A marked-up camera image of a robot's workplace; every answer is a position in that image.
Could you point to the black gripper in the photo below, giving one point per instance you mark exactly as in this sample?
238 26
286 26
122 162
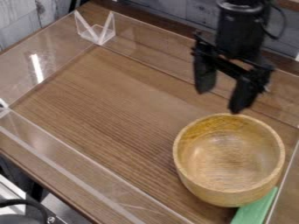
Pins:
242 29

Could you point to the brown wooden bowl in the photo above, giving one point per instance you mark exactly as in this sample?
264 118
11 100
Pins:
228 158

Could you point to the green block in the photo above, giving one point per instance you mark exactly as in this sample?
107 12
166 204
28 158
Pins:
254 213

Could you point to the clear acrylic corner bracket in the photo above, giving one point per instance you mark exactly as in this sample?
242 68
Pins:
99 34

